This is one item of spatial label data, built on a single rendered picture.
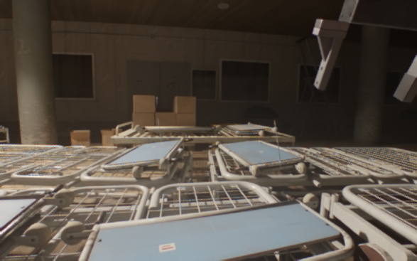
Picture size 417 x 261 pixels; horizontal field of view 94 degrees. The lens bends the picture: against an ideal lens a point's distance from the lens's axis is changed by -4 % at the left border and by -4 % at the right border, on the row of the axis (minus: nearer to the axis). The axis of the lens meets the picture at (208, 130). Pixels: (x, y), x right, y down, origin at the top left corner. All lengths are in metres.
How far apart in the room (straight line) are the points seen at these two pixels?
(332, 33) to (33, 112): 4.92
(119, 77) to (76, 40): 1.57
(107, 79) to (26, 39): 2.36
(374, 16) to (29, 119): 5.01
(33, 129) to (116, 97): 2.49
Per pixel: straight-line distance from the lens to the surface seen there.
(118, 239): 0.66
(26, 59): 5.10
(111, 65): 6.79
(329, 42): 0.38
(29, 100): 5.03
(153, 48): 6.68
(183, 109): 4.03
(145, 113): 3.99
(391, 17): 0.38
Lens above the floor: 0.89
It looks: 6 degrees down
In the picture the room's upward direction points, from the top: 1 degrees clockwise
